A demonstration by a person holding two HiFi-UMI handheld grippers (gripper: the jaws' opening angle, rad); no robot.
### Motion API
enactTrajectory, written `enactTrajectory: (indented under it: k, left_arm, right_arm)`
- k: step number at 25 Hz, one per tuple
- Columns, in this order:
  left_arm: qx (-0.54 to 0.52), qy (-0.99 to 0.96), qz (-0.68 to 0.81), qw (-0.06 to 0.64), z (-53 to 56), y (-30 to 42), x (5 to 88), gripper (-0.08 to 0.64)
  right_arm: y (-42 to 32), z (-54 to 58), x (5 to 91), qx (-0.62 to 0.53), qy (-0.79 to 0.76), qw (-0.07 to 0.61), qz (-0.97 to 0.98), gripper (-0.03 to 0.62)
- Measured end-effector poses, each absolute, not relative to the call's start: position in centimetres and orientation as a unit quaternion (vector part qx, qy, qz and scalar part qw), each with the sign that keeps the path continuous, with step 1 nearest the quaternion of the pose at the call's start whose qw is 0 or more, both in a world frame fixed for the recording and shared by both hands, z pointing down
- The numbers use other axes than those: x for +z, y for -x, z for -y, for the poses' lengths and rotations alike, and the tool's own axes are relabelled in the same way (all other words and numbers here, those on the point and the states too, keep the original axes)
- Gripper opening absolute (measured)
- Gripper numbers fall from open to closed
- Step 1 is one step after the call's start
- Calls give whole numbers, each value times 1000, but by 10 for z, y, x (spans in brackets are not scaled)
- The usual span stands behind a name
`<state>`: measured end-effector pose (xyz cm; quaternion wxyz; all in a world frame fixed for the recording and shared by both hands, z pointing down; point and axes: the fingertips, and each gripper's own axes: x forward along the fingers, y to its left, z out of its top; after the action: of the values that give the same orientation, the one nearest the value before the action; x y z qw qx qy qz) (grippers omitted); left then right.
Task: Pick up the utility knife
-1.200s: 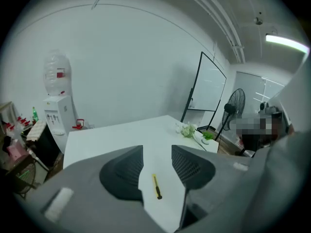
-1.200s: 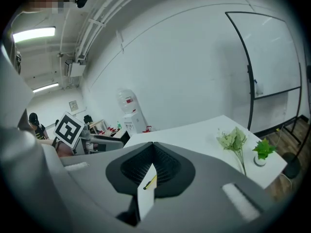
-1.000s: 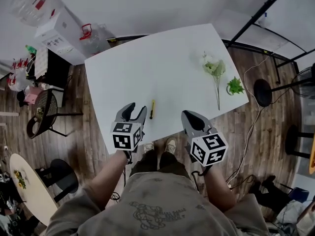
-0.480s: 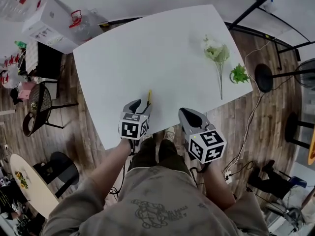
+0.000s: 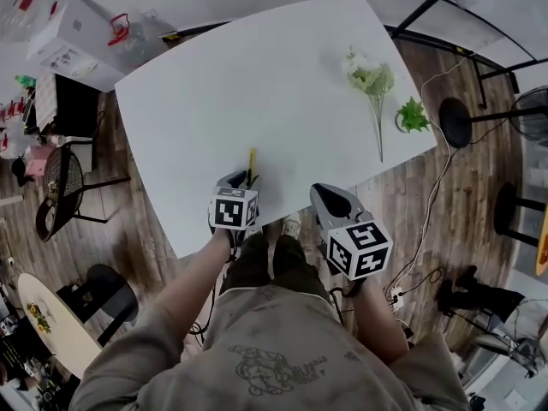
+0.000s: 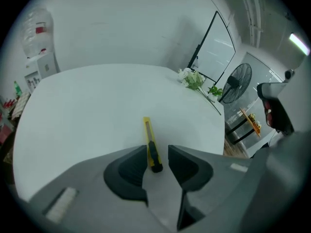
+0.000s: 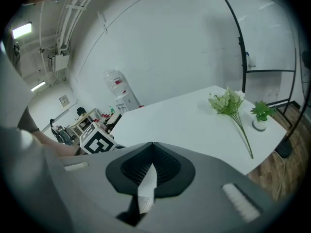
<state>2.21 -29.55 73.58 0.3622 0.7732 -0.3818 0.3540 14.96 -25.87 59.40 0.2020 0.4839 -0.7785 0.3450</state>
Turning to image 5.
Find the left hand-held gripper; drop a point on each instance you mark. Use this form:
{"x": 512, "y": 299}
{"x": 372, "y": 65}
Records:
{"x": 227, "y": 212}

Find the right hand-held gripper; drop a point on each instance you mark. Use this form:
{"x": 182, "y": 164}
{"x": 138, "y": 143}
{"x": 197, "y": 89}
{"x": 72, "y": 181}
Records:
{"x": 364, "y": 246}

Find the yellow-handled tool with black tip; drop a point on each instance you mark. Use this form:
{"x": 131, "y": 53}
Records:
{"x": 252, "y": 159}

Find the person's left forearm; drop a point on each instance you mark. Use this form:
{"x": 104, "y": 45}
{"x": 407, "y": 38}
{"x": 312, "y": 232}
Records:
{"x": 192, "y": 281}

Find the person's right forearm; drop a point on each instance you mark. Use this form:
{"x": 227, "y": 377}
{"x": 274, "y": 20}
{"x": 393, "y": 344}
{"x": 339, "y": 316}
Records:
{"x": 377, "y": 319}

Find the person's right shoe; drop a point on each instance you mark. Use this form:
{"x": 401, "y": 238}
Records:
{"x": 292, "y": 225}

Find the person's dark trousers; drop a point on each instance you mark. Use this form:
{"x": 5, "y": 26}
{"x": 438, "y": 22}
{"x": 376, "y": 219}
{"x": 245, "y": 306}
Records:
{"x": 291, "y": 263}

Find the white table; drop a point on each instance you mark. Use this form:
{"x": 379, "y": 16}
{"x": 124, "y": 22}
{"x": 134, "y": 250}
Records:
{"x": 257, "y": 79}

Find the white power strip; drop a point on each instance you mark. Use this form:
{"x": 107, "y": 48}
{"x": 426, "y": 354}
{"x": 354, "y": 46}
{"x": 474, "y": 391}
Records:
{"x": 396, "y": 299}

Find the small green potted plant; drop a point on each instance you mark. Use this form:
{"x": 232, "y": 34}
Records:
{"x": 413, "y": 116}

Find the white green artificial flower bouquet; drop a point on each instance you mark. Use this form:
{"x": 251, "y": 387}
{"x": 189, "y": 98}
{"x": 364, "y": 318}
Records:
{"x": 370, "y": 79}

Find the black floor fan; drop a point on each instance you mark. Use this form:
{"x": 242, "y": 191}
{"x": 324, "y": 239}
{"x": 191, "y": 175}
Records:
{"x": 454, "y": 122}

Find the person's grey printed shirt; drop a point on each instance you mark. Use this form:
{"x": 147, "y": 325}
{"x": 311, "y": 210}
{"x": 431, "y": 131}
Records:
{"x": 274, "y": 358}

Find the black round stool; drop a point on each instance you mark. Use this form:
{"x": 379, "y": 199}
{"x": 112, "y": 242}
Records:
{"x": 107, "y": 293}
{"x": 509, "y": 208}

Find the dark wicker chair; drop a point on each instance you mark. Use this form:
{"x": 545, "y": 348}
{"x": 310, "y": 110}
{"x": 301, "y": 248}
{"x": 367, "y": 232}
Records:
{"x": 64, "y": 178}

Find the black cabinet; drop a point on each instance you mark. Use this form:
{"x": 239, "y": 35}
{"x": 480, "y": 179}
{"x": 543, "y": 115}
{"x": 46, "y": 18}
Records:
{"x": 77, "y": 105}

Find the pink box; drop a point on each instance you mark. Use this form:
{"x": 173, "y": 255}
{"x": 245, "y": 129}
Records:
{"x": 37, "y": 163}

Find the white patterned box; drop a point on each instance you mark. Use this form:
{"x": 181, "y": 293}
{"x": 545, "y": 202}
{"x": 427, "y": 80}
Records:
{"x": 46, "y": 101}

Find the yellow wooden stool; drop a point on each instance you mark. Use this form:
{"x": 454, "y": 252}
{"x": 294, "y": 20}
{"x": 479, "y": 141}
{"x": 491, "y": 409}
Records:
{"x": 543, "y": 246}

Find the black cap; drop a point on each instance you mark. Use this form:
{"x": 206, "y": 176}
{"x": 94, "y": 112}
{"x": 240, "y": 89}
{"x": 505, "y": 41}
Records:
{"x": 20, "y": 171}

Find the whiteboard with black stand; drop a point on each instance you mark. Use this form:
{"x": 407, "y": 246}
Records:
{"x": 428, "y": 2}

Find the white water dispenser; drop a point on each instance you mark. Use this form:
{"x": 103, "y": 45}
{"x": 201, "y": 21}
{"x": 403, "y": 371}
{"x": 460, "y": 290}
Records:
{"x": 73, "y": 28}

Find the round beige table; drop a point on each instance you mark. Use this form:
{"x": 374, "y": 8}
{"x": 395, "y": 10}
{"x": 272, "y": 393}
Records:
{"x": 64, "y": 328}

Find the pack of red-capped bottles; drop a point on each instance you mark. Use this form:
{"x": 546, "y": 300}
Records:
{"x": 10, "y": 135}

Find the green plastic bottle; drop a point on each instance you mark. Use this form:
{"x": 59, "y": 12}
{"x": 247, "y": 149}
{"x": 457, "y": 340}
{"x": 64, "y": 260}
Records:
{"x": 25, "y": 80}

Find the yellow flower arrangement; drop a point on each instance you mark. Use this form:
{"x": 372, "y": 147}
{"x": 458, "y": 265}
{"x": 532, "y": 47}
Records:
{"x": 39, "y": 317}

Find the large clear water bottle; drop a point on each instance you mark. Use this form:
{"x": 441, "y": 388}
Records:
{"x": 25, "y": 19}

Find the black laptop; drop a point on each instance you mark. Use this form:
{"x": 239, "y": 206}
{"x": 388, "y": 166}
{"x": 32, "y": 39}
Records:
{"x": 17, "y": 353}

